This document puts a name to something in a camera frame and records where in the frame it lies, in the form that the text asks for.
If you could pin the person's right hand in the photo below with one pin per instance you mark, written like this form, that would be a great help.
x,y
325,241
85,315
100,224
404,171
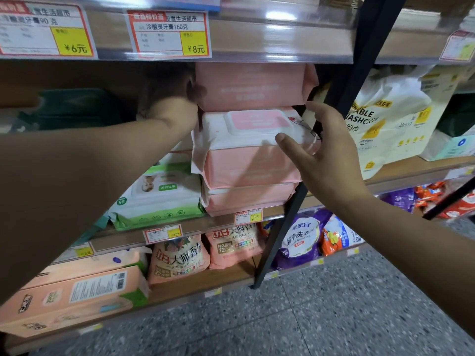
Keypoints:
x,y
332,163

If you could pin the person's left hand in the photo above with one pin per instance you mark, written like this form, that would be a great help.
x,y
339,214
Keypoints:
x,y
174,101

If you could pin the person's left fingers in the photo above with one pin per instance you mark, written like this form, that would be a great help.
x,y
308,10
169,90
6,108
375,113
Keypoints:
x,y
195,90

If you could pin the person's right thumb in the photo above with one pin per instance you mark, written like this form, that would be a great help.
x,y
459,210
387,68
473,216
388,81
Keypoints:
x,y
297,146

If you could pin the plain pink wipes pack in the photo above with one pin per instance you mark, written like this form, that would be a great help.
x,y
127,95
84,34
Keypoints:
x,y
252,85

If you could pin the person's right forearm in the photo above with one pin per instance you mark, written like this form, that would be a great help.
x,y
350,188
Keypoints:
x,y
408,274

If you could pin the person's left forearm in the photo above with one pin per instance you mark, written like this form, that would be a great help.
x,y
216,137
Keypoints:
x,y
81,181

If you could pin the wipes pack with pink lid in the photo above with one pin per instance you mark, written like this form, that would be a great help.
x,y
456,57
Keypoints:
x,y
252,163

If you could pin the large red-framed price label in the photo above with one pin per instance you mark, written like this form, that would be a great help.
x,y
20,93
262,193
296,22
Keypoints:
x,y
167,35
40,29
460,46

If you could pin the flat pink wipes pack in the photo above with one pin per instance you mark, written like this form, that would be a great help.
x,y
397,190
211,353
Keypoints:
x,y
248,200

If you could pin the small price label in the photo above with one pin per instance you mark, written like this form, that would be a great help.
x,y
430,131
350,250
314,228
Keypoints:
x,y
78,252
248,217
162,233

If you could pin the purple detergent bag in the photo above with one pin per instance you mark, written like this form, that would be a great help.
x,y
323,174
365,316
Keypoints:
x,y
300,240

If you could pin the black metal shelf upright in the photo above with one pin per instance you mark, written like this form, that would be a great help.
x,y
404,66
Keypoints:
x,y
356,70

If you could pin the blue and orange detergent bag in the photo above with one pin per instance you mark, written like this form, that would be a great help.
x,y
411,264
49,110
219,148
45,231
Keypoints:
x,y
339,235

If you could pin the white washcloth pack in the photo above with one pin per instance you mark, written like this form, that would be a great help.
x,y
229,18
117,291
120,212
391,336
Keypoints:
x,y
393,118

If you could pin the green baby wipes pack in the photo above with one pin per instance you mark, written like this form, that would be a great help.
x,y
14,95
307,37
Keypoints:
x,y
159,200

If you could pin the small purple bag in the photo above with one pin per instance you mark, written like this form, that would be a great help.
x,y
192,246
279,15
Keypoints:
x,y
399,200

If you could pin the pink detergent bag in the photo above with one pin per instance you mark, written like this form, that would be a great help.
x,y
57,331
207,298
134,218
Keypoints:
x,y
233,246
178,261

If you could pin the dark green pack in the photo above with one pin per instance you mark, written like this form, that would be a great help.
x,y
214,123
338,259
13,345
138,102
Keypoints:
x,y
74,109

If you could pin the white tissue pack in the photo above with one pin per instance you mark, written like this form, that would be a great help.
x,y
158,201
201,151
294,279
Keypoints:
x,y
441,144

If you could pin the black metal shelf brace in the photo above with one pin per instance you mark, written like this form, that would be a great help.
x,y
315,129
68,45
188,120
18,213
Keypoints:
x,y
451,198

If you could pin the orange red bag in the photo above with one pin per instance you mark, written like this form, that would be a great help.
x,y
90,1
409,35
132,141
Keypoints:
x,y
451,200

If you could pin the peach tissue box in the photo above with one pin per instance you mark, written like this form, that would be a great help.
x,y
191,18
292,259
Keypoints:
x,y
92,266
74,300

